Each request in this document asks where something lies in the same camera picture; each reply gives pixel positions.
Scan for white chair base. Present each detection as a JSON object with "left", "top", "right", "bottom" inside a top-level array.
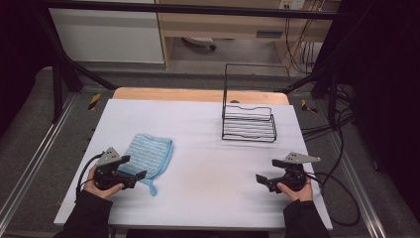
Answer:
[{"left": 181, "top": 36, "right": 218, "bottom": 52}]

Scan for black floor cables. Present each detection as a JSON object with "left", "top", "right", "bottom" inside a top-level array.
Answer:
[{"left": 301, "top": 84, "right": 355, "bottom": 142}]

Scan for black curtain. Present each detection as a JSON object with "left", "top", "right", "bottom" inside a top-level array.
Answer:
[
  {"left": 0, "top": 0, "right": 54, "bottom": 137},
  {"left": 321, "top": 0, "right": 420, "bottom": 214}
]

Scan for blue striped cloth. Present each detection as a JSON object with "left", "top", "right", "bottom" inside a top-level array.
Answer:
[{"left": 117, "top": 133, "right": 174, "bottom": 197}]

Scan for black frame crossbar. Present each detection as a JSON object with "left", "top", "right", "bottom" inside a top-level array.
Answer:
[{"left": 33, "top": 0, "right": 341, "bottom": 20}]

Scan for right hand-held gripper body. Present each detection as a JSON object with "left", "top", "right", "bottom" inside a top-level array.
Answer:
[{"left": 267, "top": 152, "right": 322, "bottom": 193}]

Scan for yellow black tape marker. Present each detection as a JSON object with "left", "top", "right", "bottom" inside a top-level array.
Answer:
[
  {"left": 300, "top": 98, "right": 318, "bottom": 114},
  {"left": 87, "top": 92, "right": 102, "bottom": 111}
]

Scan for aluminium floor rail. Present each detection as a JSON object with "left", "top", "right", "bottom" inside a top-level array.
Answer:
[
  {"left": 329, "top": 131, "right": 388, "bottom": 238},
  {"left": 0, "top": 93, "right": 79, "bottom": 226}
]

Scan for white wall socket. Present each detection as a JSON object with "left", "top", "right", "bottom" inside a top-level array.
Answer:
[{"left": 278, "top": 0, "right": 306, "bottom": 10}]

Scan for black wire rack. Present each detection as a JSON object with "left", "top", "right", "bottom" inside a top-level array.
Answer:
[{"left": 221, "top": 62, "right": 291, "bottom": 144}]

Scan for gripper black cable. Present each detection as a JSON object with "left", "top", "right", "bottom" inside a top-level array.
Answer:
[
  {"left": 305, "top": 171, "right": 362, "bottom": 228},
  {"left": 74, "top": 152, "right": 105, "bottom": 201}
]

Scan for white cabinet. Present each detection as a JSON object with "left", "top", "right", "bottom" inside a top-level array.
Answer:
[{"left": 49, "top": 8, "right": 165, "bottom": 64}]

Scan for person's left hand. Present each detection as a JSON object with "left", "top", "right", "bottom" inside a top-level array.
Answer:
[{"left": 82, "top": 175, "right": 126, "bottom": 200}]

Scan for hanging desk cables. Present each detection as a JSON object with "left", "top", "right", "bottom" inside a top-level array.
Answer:
[{"left": 283, "top": 17, "right": 319, "bottom": 74}]

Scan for person's right hand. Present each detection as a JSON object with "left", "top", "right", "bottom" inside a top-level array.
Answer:
[{"left": 276, "top": 177, "right": 314, "bottom": 203}]

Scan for wooden table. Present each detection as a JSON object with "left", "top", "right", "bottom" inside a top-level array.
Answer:
[{"left": 112, "top": 86, "right": 290, "bottom": 106}]

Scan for wooden desk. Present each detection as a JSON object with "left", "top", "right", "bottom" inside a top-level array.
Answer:
[{"left": 155, "top": 0, "right": 341, "bottom": 69}]

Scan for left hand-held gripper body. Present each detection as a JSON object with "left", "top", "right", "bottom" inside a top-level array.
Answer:
[{"left": 93, "top": 147, "right": 138, "bottom": 191}]

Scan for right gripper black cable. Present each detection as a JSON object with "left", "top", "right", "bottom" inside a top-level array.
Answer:
[{"left": 305, "top": 171, "right": 362, "bottom": 228}]

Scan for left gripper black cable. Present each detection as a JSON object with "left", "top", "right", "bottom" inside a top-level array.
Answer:
[{"left": 74, "top": 152, "right": 105, "bottom": 201}]

